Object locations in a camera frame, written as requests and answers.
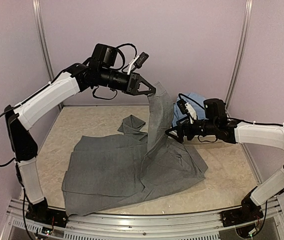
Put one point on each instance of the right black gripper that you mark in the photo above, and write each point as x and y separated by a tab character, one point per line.
180	128

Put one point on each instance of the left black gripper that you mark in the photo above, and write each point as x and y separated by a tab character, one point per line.
133	85

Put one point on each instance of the grey long sleeve shirt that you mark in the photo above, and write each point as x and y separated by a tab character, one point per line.
132	166

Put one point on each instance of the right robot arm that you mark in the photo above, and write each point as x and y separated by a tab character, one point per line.
234	131

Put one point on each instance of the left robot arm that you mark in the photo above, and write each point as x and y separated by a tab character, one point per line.
106	67

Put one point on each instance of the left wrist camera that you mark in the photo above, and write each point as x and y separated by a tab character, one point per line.
137	62

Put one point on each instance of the front aluminium rail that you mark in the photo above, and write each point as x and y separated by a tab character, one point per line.
161	219

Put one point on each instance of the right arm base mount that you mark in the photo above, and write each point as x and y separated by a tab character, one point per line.
239	216

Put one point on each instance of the right aluminium frame post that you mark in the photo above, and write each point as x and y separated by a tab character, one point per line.
240	52

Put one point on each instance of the aluminium frame post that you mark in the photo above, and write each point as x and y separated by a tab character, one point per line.
42	40
240	52

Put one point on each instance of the left aluminium frame post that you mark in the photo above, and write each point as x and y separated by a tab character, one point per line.
42	40

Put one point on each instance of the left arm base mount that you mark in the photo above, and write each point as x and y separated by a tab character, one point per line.
49	216

